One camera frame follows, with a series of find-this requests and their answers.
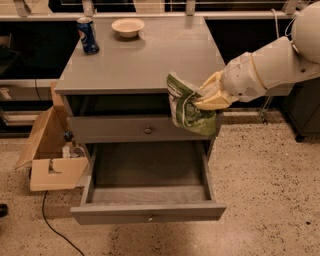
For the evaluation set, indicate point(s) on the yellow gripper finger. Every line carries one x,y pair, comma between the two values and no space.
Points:
212,85
220,100

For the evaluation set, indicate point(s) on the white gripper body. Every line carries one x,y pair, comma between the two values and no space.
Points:
240,79

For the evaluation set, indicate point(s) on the green jalapeno chip bag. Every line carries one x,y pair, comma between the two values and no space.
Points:
184,113

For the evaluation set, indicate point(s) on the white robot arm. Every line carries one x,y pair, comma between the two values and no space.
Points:
287,60

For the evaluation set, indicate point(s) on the grey drawer cabinet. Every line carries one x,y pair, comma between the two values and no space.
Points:
128,76

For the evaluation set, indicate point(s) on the open grey lower drawer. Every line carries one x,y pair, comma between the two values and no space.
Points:
147,182

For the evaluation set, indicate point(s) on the grey upper drawer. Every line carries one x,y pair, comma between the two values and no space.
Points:
132,128

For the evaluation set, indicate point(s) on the white bowl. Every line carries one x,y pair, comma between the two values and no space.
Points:
128,27

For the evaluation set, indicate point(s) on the blue pepsi can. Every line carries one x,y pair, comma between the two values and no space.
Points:
86,31

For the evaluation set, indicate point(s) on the white bottle in box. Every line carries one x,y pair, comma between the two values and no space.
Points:
66,151

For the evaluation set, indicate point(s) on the open cardboard box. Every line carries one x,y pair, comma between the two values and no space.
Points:
43,150

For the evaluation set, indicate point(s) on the black shoe tip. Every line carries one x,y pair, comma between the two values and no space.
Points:
3,210

